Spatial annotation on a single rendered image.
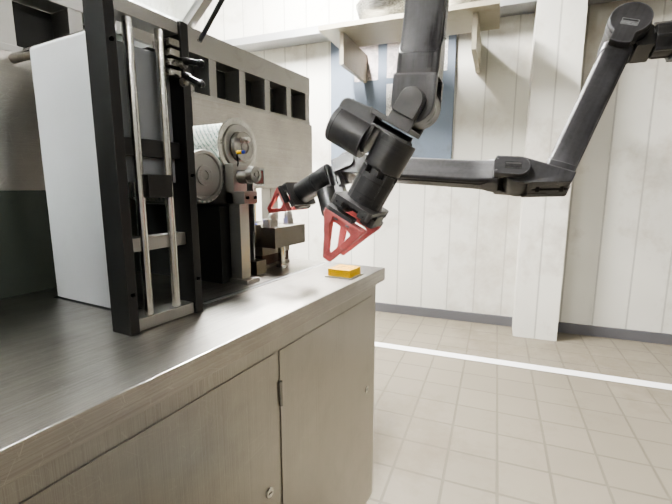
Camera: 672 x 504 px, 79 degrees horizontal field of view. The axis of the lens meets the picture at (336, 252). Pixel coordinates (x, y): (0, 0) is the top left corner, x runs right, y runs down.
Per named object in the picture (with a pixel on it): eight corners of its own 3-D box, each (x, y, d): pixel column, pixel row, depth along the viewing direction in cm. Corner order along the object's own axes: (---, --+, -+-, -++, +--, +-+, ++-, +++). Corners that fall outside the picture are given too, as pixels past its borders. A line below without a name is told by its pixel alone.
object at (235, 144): (244, 167, 105) (230, 143, 100) (238, 167, 106) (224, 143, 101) (257, 150, 110) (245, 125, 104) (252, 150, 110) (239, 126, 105)
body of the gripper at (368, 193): (327, 202, 58) (352, 156, 56) (351, 200, 67) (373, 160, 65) (365, 226, 56) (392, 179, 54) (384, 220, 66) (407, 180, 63)
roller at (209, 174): (187, 201, 92) (184, 147, 91) (117, 199, 104) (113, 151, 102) (224, 199, 103) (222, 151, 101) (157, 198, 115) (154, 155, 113)
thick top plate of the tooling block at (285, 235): (275, 248, 117) (274, 227, 116) (179, 240, 136) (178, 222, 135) (305, 242, 131) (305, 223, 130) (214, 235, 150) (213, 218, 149)
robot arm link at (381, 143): (415, 139, 54) (422, 143, 60) (372, 116, 56) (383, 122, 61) (389, 185, 57) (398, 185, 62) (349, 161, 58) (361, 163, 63)
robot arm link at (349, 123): (429, 92, 51) (438, 104, 59) (354, 53, 54) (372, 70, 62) (382, 176, 55) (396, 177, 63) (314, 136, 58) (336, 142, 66)
